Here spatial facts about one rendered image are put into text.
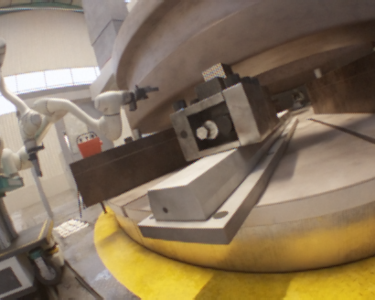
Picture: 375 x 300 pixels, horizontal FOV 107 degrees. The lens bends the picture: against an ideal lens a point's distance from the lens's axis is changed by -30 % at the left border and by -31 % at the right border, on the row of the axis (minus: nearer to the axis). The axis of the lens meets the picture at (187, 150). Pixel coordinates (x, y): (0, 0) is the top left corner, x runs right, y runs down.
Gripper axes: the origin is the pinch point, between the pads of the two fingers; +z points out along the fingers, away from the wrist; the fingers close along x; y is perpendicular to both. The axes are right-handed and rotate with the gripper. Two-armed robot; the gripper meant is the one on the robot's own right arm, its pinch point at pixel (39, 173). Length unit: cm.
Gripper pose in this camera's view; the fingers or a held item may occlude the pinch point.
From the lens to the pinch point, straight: 142.3
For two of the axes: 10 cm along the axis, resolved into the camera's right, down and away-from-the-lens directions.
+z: 3.4, 9.4, 0.7
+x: 5.7, -1.5, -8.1
